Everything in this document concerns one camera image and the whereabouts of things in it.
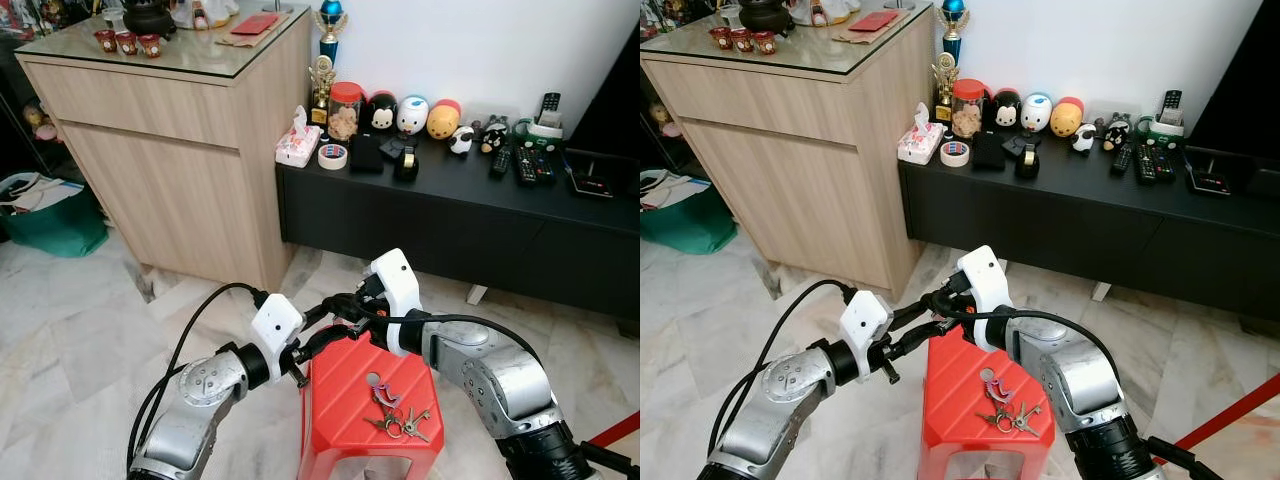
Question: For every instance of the yellow bear plush toy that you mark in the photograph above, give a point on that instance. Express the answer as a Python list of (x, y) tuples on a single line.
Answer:
[(1067, 118), (443, 122)]

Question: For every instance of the light wooden cabinet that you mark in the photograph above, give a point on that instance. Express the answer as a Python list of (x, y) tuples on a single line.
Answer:
[(170, 160), (790, 160)]

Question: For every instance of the green and white phone cradle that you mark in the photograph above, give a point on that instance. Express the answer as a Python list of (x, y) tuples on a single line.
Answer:
[(545, 137), (1167, 135)]

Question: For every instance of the slim black remote control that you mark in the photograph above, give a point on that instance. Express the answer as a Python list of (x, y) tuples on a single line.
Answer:
[(1123, 160), (500, 162)]

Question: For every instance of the pink tissue pack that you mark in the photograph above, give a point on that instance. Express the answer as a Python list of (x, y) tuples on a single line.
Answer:
[(920, 142), (298, 145)]

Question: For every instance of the brown paper sheet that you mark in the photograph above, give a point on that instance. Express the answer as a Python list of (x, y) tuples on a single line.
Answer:
[(235, 39), (852, 37)]

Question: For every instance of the blue globe trophy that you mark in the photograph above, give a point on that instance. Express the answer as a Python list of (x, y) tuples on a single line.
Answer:
[(331, 25), (954, 23)]

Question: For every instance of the small white dog figure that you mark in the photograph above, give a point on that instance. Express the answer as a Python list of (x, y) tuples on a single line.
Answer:
[(1084, 138), (461, 141)]

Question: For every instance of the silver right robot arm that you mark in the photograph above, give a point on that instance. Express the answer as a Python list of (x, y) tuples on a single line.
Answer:
[(500, 385), (1090, 385)]

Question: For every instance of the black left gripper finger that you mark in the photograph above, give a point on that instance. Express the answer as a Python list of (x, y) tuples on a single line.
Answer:
[(924, 340), (315, 318), (904, 316), (335, 342)]

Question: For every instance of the black mouse plush toy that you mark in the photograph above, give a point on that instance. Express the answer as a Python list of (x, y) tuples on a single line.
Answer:
[(1003, 112), (380, 115)]

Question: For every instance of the black tape dispenser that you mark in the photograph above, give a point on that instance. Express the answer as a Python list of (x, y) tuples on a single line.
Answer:
[(1028, 160), (406, 162)]

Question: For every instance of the white tape roll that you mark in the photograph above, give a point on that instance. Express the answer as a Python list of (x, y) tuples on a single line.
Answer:
[(947, 154), (325, 157)]

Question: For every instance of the black incense pot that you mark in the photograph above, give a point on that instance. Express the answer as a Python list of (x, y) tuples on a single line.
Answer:
[(150, 18), (766, 15)]

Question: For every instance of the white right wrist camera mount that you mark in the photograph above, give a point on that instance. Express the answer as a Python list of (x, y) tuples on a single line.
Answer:
[(398, 285), (987, 282)]

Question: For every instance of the red lidded snack jar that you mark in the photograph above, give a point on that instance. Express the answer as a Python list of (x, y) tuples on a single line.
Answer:
[(968, 112), (345, 115)]

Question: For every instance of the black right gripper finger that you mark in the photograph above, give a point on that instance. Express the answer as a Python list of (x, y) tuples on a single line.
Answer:
[(941, 319), (352, 322), (338, 301), (927, 298)]

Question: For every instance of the black low tv console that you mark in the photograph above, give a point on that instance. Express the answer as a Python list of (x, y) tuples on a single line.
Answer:
[(1060, 235), (440, 235)]

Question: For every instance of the dark display shelf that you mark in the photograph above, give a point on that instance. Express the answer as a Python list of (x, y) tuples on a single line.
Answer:
[(655, 100), (25, 100)]

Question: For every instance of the small gold trophy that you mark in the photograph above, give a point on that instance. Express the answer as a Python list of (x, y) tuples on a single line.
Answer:
[(321, 85), (944, 82)]

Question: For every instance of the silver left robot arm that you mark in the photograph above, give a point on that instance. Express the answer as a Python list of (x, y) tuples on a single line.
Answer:
[(775, 410), (195, 410)]

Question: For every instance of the black television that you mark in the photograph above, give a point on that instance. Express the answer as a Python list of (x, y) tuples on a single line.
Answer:
[(1245, 80), (615, 100)]

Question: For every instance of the white and blue plush toy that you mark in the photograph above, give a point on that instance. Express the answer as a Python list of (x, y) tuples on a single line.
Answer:
[(412, 117), (1036, 114)]

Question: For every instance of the small black white figure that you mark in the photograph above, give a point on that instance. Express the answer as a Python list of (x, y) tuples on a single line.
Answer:
[(1117, 134), (493, 137)]

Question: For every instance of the white porcelain figure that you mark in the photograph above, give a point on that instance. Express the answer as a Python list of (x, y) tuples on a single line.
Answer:
[(205, 12), (825, 10)]

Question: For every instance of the green bag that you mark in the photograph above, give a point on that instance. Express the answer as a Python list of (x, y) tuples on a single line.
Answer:
[(55, 225), (685, 222)]

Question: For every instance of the black remote with coloured buttons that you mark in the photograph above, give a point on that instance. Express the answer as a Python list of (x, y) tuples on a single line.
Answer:
[(1168, 164), (546, 166)]

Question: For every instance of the black set-top box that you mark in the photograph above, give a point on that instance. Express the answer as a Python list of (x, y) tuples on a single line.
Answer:
[(1215, 176), (595, 178)]

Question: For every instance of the red plastic stool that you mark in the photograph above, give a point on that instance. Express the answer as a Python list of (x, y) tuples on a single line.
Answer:
[(345, 400), (960, 400)]

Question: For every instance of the small red cup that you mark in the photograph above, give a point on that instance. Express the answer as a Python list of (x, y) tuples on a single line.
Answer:
[(721, 39), (106, 42), (150, 46), (743, 41), (127, 43), (765, 43)]

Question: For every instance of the black wallet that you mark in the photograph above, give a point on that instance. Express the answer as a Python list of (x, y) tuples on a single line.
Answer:
[(988, 151), (366, 153)]

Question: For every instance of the wide black remote control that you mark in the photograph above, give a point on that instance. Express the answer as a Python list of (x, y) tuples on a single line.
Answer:
[(526, 166), (1148, 164)]

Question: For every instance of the red packet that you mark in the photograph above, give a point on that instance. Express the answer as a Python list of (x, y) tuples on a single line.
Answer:
[(256, 24), (875, 21)]

